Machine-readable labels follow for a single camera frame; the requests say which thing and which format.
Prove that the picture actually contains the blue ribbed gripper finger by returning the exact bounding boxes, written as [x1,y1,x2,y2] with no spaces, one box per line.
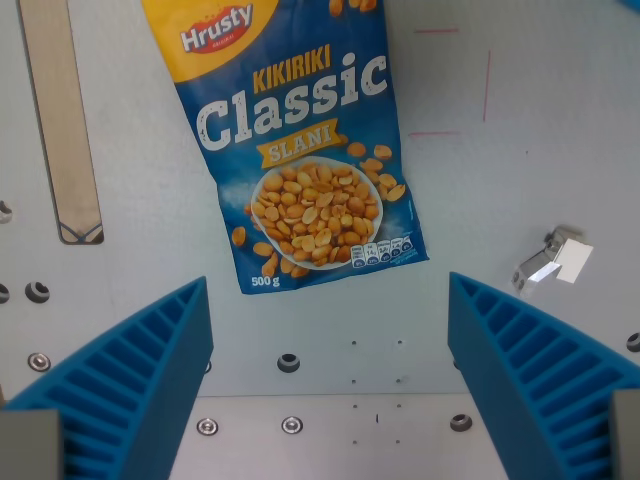
[447,271,640,480]
[0,275,215,480]

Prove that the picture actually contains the wooden strip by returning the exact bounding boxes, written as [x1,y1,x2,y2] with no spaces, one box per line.
[17,0,106,246]

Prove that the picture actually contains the blue Hrusty peanut bag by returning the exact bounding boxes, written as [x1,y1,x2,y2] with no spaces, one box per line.
[140,0,431,296]

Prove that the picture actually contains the metal angle bracket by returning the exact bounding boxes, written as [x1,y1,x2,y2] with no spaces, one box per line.
[510,225,595,298]

